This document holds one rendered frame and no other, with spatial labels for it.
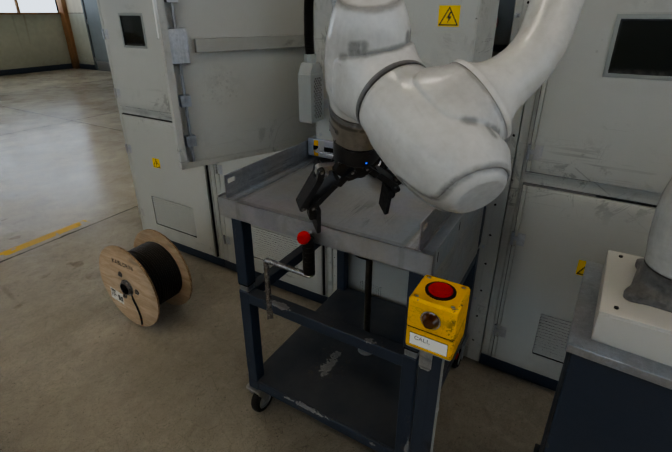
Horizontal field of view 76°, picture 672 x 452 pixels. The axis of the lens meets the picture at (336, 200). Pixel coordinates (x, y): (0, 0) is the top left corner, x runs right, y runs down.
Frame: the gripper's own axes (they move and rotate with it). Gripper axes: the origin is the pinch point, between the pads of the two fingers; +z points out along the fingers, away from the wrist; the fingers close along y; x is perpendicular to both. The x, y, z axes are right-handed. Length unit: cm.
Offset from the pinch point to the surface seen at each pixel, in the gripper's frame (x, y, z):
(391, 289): -27, -35, 104
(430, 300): 21.4, -5.1, -2.5
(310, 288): -49, -5, 126
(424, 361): 26.7, -4.1, 10.2
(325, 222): -13.5, 0.2, 20.4
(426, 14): -50, -40, -8
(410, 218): -8.2, -20.2, 20.8
